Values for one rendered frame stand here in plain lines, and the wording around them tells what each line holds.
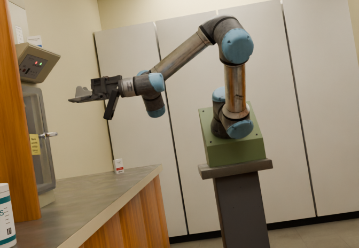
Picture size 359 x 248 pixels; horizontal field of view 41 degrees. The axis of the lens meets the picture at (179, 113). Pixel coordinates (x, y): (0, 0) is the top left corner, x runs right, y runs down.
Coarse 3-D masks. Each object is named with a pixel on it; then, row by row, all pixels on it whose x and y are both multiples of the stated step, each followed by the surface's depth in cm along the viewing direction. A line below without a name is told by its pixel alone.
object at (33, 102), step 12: (24, 96) 172; (36, 96) 183; (36, 108) 181; (36, 120) 179; (36, 132) 178; (48, 144) 187; (36, 156) 174; (48, 156) 185; (36, 168) 172; (48, 168) 183; (36, 180) 171; (48, 180) 181
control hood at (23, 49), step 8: (16, 48) 158; (24, 48) 157; (32, 48) 161; (40, 48) 167; (24, 56) 160; (40, 56) 171; (48, 56) 178; (56, 56) 184; (48, 64) 182; (40, 72) 181; (48, 72) 188; (24, 80) 174; (32, 80) 179; (40, 80) 186
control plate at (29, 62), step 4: (28, 56) 162; (32, 56) 165; (24, 60) 162; (28, 60) 165; (32, 60) 167; (36, 60) 170; (40, 60) 173; (44, 60) 177; (20, 64) 161; (24, 64) 163; (28, 64) 166; (32, 64) 169; (36, 64) 172; (44, 64) 179; (24, 68) 166; (32, 68) 172; (36, 68) 175; (40, 68) 178; (20, 72) 165; (24, 72) 168; (28, 72) 171; (32, 72) 174; (24, 76) 170; (28, 76) 173; (32, 76) 176; (36, 76) 180
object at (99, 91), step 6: (96, 78) 179; (102, 78) 179; (108, 78) 181; (114, 78) 182; (120, 78) 180; (90, 84) 180; (96, 84) 180; (102, 84) 179; (108, 84) 181; (114, 84) 181; (120, 84) 179; (96, 90) 180; (102, 90) 179; (108, 90) 181; (114, 90) 181; (120, 90) 179; (102, 96) 180; (108, 96) 181
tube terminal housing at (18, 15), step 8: (16, 8) 181; (16, 16) 180; (24, 16) 188; (16, 24) 179; (24, 24) 187; (24, 32) 185; (16, 40) 176; (24, 40) 184; (48, 192) 184; (40, 200) 175; (48, 200) 182
